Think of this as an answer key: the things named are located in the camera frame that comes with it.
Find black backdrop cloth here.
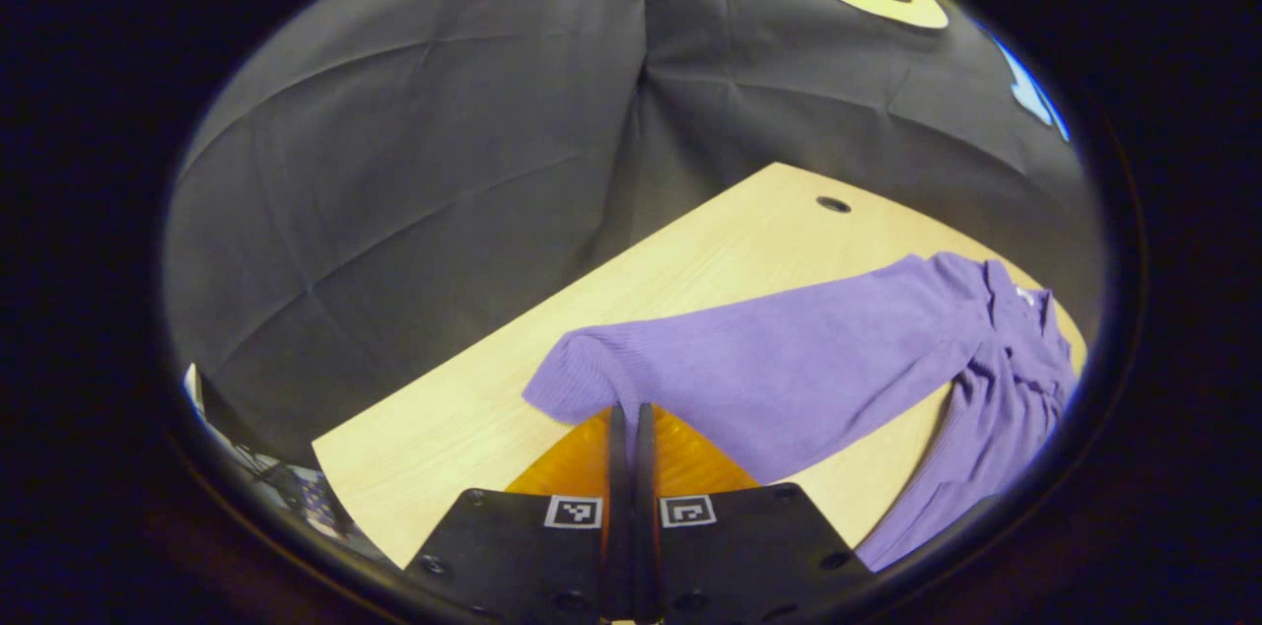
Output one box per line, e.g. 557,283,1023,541
161,0,1107,470

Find blue patterned item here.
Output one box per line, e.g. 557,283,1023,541
291,467,346,533

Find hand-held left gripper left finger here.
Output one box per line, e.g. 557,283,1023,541
405,402,634,625

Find purple button shirt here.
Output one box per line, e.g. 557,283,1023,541
522,251,1083,574

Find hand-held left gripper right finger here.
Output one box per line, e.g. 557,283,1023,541
631,402,875,625

